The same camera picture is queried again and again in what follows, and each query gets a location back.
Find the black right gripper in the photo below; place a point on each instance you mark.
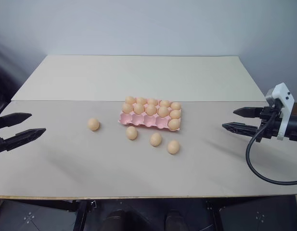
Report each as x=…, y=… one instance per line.
x=267, y=125

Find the tan egg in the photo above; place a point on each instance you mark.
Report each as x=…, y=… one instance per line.
x=152, y=101
x=129, y=99
x=163, y=111
x=173, y=147
x=175, y=106
x=138, y=108
x=141, y=100
x=164, y=103
x=175, y=114
x=174, y=124
x=131, y=133
x=93, y=124
x=127, y=108
x=151, y=109
x=155, y=139

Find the pink egg tray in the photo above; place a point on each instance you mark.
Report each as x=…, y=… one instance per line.
x=126, y=118

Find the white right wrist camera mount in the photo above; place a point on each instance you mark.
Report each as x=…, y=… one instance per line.
x=286, y=106

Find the black table frame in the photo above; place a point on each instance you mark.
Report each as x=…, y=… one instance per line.
x=80, y=216

